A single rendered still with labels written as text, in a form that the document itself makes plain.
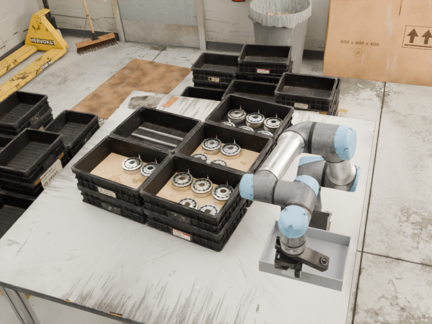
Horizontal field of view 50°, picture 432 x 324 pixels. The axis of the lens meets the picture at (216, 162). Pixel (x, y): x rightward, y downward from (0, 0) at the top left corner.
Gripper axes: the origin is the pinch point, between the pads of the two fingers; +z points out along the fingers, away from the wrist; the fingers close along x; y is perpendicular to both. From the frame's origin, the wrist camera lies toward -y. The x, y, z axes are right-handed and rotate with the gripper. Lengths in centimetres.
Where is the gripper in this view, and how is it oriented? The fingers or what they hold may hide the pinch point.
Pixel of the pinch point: (299, 273)
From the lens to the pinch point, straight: 156.0
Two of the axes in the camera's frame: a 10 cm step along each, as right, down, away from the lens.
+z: 1.3, 6.0, 7.9
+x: -2.5, 7.9, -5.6
